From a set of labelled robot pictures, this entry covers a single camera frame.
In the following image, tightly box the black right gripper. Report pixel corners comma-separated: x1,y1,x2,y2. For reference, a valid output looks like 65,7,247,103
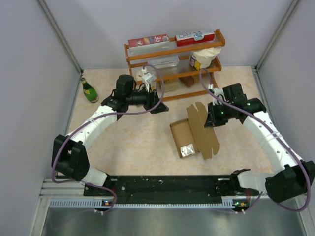
204,101,233,128

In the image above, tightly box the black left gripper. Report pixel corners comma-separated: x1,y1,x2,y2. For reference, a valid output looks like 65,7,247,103
126,83,168,114

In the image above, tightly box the small clear plastic bag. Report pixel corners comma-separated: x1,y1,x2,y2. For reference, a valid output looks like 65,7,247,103
180,144,195,157

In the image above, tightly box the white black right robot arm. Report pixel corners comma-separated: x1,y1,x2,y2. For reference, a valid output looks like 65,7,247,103
204,83,315,203

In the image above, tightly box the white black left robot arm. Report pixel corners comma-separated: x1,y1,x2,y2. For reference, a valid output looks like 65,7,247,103
52,72,169,195

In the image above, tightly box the red foil wrap box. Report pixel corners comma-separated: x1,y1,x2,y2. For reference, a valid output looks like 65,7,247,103
128,34,169,48

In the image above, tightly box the red white toothpaste box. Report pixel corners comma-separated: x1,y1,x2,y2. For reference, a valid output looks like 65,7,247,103
175,30,215,47

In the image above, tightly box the white bag lower shelf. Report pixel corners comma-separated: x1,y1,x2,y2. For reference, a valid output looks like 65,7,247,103
136,71,142,82

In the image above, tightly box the white bag shelf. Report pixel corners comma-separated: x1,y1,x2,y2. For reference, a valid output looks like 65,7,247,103
136,71,142,82
189,47,221,70

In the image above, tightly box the red brown brick block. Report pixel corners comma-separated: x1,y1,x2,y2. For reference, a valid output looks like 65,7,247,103
179,76,195,87

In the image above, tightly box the orange wooden shelf rack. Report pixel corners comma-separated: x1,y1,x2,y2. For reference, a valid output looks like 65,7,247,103
124,29,225,102

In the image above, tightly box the clear plastic container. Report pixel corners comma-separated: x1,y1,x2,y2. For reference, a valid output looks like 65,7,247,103
147,56,179,69

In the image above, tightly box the white bag upper shelf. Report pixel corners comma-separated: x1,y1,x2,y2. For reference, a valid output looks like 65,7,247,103
189,47,221,70

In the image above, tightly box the green glass bottle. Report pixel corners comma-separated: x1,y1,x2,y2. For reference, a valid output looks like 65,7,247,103
80,77,99,103

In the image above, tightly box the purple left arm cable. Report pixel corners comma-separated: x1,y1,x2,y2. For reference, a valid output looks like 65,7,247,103
51,64,165,214

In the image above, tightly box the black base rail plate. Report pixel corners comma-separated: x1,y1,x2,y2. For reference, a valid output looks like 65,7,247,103
84,173,259,205

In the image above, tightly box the aluminium frame rail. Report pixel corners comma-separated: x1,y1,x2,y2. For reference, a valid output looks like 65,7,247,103
39,178,310,209

